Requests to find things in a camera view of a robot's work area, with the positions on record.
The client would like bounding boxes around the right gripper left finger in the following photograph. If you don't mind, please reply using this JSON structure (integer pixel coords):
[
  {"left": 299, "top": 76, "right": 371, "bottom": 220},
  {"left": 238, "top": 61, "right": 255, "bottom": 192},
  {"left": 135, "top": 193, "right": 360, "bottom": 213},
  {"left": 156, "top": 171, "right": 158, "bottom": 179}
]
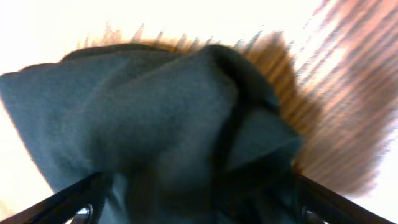
[{"left": 1, "top": 172, "right": 106, "bottom": 224}]

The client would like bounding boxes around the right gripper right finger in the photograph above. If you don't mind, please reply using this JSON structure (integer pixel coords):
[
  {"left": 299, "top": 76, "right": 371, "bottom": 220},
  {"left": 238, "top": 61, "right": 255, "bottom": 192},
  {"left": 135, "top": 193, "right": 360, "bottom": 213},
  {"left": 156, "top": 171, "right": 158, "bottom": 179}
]
[{"left": 297, "top": 175, "right": 393, "bottom": 224}]

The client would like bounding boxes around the black cloth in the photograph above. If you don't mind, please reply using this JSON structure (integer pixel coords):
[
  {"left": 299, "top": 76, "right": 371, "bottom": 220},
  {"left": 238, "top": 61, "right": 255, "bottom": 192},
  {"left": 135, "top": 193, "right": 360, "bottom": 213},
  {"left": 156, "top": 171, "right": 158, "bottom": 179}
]
[{"left": 1, "top": 44, "right": 301, "bottom": 223}]

